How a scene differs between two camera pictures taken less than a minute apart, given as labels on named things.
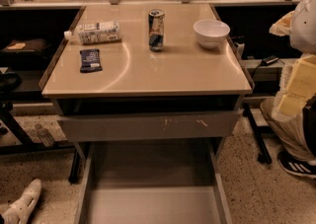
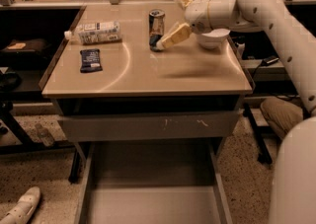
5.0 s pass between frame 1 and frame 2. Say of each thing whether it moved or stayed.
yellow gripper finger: moved
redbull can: stayed
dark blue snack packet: stayed
